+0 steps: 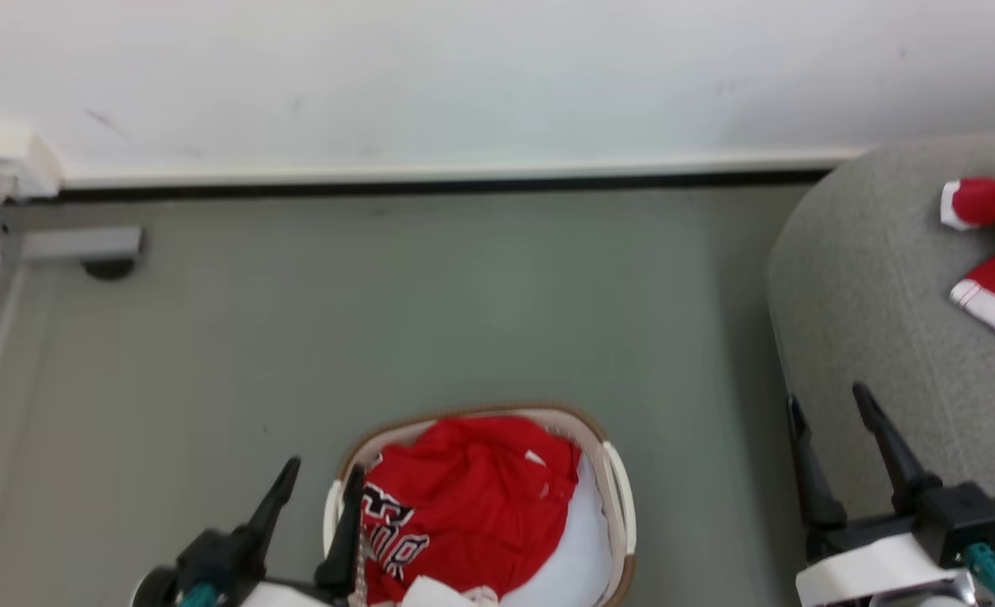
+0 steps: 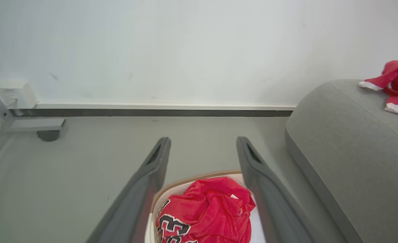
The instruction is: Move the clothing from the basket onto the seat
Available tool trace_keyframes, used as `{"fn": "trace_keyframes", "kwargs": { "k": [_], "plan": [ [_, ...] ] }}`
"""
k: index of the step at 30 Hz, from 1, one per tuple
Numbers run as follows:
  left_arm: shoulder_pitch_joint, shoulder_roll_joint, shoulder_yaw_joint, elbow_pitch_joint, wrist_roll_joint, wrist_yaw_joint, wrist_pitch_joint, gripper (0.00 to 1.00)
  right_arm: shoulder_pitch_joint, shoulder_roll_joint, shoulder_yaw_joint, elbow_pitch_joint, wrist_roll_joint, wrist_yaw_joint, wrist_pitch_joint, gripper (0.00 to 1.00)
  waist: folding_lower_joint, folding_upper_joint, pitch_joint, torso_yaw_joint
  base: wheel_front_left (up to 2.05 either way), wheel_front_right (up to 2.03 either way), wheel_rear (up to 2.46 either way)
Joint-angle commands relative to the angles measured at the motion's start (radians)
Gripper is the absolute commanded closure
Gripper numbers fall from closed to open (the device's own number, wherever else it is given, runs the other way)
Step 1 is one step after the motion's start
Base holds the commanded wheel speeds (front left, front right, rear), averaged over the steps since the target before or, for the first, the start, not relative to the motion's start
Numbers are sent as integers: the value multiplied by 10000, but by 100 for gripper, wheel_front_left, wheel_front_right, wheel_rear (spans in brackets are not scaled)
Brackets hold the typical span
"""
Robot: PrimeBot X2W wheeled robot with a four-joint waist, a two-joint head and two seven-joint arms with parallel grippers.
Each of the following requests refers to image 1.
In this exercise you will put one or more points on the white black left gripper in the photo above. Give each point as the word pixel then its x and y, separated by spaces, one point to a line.
pixel 211 573

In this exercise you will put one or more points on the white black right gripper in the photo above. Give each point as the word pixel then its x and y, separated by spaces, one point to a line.
pixel 919 539

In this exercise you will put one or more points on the white laundry basket brown rim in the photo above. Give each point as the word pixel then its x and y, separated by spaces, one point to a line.
pixel 615 506

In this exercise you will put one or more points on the grey fabric sofa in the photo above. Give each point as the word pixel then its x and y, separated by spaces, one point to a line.
pixel 894 320

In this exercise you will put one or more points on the red jersey black white print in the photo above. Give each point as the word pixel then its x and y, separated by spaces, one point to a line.
pixel 472 506

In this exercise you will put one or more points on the grey metal door stop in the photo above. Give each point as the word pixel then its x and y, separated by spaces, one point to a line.
pixel 84 249

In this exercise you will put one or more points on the white skirting board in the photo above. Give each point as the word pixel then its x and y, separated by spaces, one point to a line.
pixel 455 173

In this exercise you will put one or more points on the white wall box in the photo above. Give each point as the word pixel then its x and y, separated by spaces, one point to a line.
pixel 7 160

